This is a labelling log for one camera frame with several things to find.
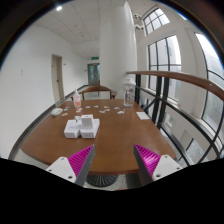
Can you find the hand sanitizer pump bottle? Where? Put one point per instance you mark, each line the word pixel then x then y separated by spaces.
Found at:
pixel 77 99

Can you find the black table pedestal base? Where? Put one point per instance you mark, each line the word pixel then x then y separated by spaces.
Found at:
pixel 101 180

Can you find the beige door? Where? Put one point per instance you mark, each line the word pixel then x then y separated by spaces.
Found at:
pixel 57 78

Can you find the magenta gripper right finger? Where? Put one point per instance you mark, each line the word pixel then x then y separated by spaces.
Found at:
pixel 153 167

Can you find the wooden handrail with black railing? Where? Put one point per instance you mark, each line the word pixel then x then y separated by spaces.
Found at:
pixel 187 110

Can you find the glass double door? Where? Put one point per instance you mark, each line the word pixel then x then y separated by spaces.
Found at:
pixel 94 74

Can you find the white charger plug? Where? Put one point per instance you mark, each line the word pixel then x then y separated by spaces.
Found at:
pixel 87 121

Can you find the white power strip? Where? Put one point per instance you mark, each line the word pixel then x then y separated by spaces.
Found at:
pixel 90 132
pixel 72 129

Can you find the wooden chair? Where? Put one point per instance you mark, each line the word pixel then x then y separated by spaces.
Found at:
pixel 98 89

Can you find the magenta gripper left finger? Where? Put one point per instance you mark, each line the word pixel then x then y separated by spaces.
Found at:
pixel 74 168

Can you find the white power strip left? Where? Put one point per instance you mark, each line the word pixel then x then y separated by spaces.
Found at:
pixel 72 129

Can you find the white power strip right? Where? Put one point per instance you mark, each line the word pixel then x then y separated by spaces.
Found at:
pixel 90 132

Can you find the clear plastic water bottle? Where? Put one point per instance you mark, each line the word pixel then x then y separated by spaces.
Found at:
pixel 129 92

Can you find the white computer mouse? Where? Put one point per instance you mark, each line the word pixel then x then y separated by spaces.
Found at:
pixel 56 111

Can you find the white paper sheet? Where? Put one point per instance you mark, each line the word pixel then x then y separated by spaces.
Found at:
pixel 142 116

